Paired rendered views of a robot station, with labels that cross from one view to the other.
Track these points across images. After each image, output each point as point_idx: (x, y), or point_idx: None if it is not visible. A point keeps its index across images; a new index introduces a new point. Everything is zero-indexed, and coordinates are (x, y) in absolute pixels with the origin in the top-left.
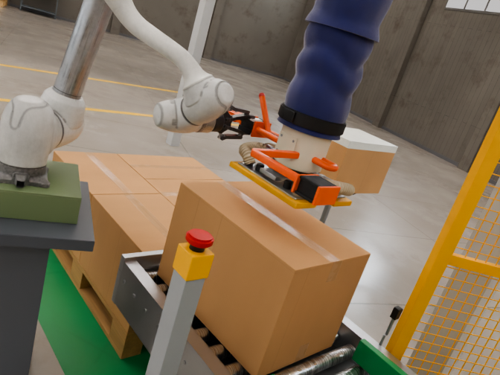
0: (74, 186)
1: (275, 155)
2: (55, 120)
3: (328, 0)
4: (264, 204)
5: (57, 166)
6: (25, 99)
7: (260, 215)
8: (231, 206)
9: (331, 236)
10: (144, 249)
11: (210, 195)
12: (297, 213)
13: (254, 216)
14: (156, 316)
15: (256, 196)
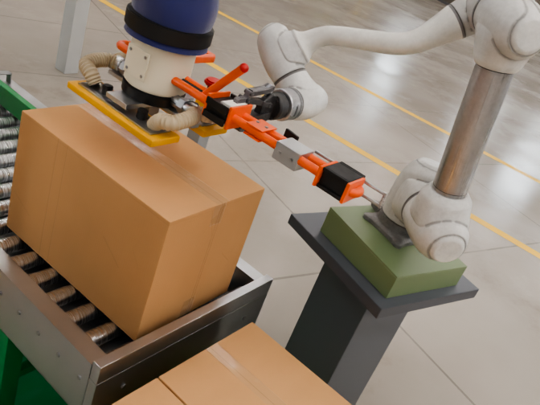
0: (353, 225)
1: None
2: (410, 180)
3: None
4: (157, 168)
5: (401, 262)
6: (433, 161)
7: (162, 149)
8: (198, 157)
9: (71, 128)
10: (260, 333)
11: (224, 171)
12: (109, 159)
13: (169, 146)
14: None
15: (169, 180)
